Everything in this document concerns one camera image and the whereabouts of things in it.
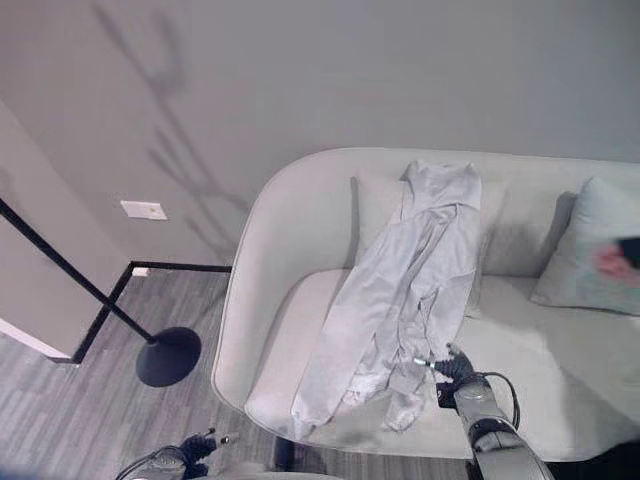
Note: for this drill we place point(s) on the person's hand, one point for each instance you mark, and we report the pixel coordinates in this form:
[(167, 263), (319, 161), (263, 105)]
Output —
[(616, 260)]

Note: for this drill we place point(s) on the white sofa cushion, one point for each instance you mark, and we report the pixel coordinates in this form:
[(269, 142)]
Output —
[(372, 220)]

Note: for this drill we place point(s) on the white wall socket plate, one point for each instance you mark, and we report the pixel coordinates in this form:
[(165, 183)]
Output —
[(144, 209)]

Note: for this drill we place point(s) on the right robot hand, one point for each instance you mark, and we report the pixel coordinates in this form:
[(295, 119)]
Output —
[(455, 367)]

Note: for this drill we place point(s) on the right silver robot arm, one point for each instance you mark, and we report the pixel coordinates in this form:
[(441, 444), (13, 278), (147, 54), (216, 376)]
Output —
[(492, 432)]

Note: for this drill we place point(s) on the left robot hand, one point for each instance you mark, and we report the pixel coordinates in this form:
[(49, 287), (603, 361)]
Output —
[(197, 446)]

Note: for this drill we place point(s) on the cream white sofa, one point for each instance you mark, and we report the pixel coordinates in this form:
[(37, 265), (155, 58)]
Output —
[(430, 310)]

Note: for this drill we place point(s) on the black clothes rack stand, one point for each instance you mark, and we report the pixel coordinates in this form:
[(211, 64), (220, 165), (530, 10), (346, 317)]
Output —
[(165, 357)]

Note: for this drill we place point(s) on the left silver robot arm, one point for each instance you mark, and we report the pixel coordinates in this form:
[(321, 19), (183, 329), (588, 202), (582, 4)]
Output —
[(157, 465)]

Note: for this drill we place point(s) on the pale green cushion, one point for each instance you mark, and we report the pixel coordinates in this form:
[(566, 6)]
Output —
[(585, 250)]

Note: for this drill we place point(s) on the light grey garment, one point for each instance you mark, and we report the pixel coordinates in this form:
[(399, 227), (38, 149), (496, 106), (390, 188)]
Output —
[(400, 300)]

